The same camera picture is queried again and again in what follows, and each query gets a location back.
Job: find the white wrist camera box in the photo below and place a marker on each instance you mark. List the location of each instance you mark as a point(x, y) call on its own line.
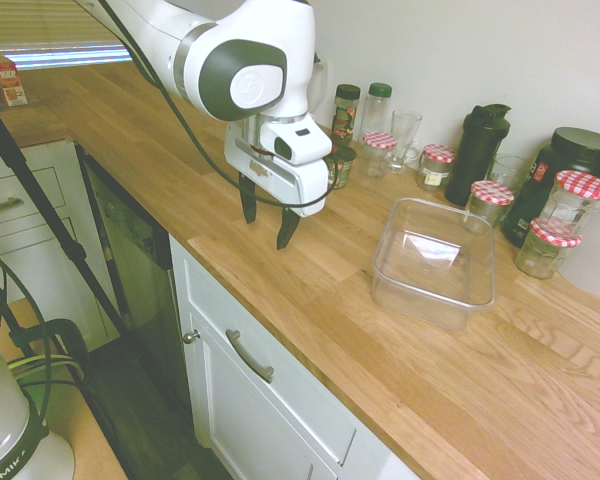
point(300, 142)

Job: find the clear drinking glass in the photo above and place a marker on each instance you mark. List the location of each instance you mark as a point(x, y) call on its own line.
point(507, 172)

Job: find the orange cereal box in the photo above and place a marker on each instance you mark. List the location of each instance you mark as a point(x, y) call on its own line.
point(7, 82)

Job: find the black camera tripod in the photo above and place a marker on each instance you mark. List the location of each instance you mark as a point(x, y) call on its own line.
point(40, 210)

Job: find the white drawer cabinet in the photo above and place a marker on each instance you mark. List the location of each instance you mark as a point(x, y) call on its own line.
point(35, 230)

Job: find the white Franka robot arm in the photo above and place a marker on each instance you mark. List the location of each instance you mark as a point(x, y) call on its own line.
point(260, 55)

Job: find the spice jar black lid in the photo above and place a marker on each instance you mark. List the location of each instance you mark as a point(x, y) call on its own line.
point(346, 112)

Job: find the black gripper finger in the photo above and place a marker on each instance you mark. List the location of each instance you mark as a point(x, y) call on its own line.
point(286, 230)
point(248, 200)

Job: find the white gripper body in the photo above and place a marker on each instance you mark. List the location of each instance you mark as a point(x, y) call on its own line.
point(280, 185)

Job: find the tall clear glass mug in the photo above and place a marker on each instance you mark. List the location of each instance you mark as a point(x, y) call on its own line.
point(405, 140)

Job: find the dark built-in dishwasher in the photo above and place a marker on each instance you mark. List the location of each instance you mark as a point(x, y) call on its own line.
point(135, 260)

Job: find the black shaker bottle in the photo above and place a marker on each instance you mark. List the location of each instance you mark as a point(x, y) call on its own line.
point(477, 155)

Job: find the white kitchen base cabinet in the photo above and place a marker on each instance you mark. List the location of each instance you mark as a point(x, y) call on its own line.
point(260, 400)

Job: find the metal cabinet knob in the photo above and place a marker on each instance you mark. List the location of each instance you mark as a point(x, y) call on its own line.
point(191, 336)

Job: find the clear bottle green lid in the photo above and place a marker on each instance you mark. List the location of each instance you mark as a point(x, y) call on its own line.
point(377, 112)

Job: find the labelled glass jar checkered lid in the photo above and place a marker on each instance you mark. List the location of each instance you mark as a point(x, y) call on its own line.
point(436, 167)

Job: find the large black protein tub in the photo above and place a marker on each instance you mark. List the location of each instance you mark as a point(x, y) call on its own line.
point(580, 155)

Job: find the window blind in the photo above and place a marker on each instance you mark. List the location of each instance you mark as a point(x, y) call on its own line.
point(40, 25)

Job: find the clear plastic rectangular container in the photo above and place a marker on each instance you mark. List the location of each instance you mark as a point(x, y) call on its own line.
point(432, 265)

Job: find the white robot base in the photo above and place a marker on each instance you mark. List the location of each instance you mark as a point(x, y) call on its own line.
point(10, 430)

